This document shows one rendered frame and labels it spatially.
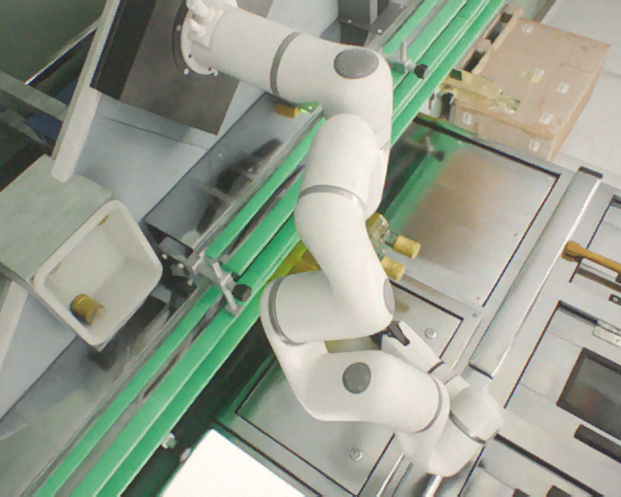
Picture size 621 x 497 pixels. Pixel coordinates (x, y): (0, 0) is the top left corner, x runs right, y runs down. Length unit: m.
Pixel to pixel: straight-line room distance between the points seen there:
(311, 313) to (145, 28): 0.45
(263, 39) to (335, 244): 0.35
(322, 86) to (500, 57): 4.57
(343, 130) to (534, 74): 4.53
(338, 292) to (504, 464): 0.66
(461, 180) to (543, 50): 4.01
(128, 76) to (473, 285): 0.82
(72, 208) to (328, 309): 0.43
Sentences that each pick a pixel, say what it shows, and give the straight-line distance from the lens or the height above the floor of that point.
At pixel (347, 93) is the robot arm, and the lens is 0.77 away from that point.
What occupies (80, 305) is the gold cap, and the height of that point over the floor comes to 0.79.
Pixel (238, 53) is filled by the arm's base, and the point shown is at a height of 0.91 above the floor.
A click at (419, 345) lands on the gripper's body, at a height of 1.27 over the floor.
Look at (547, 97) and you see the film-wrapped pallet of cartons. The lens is 5.05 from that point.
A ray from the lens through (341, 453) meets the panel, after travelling 1.14.
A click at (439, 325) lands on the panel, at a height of 1.25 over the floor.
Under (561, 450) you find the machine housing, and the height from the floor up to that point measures 1.55.
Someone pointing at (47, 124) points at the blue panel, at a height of 0.38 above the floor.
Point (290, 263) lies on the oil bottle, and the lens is 1.12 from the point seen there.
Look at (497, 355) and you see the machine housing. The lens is 1.22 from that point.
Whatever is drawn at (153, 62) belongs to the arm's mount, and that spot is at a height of 0.81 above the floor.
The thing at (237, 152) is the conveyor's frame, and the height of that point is 0.80.
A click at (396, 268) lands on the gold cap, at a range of 1.12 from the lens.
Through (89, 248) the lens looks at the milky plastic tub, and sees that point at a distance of 1.01.
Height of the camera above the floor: 1.42
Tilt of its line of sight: 22 degrees down
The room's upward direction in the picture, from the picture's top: 118 degrees clockwise
